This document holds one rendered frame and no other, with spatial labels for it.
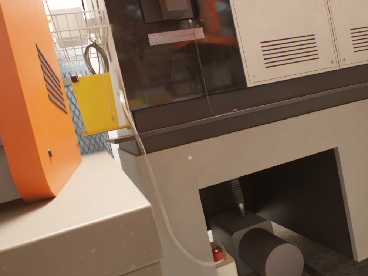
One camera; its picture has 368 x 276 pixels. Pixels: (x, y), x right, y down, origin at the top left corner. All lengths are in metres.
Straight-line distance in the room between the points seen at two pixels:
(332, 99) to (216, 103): 0.41
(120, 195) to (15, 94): 0.10
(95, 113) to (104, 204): 0.69
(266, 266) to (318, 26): 0.89
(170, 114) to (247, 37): 0.37
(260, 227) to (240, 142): 0.57
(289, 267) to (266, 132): 0.54
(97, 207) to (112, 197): 0.02
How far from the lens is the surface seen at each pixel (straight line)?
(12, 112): 0.23
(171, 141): 0.79
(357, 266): 1.46
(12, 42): 0.24
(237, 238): 1.29
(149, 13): 0.92
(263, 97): 1.02
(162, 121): 0.87
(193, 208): 0.82
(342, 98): 1.13
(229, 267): 0.99
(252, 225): 1.31
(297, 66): 1.09
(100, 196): 0.20
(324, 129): 1.04
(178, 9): 0.87
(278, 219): 1.53
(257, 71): 0.99
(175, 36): 0.90
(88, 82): 0.85
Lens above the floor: 0.75
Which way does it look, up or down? 4 degrees down
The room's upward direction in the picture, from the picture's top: 13 degrees counter-clockwise
